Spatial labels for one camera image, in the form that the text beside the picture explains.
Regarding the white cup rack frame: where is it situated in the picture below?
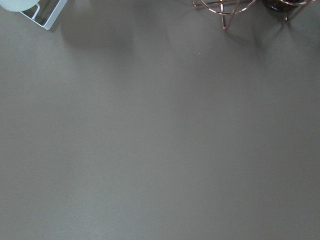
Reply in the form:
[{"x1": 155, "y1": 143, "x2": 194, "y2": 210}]
[{"x1": 20, "y1": 0, "x2": 68, "y2": 31}]

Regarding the copper wire bottle rack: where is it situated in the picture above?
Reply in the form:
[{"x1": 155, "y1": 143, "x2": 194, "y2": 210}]
[{"x1": 191, "y1": 0, "x2": 316, "y2": 31}]

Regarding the white cup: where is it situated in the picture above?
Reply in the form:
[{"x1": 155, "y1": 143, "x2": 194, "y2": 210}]
[{"x1": 0, "y1": 0, "x2": 39, "y2": 12}]

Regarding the tea bottle lower rack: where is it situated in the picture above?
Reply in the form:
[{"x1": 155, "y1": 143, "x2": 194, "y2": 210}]
[{"x1": 262, "y1": 0, "x2": 304, "y2": 13}]

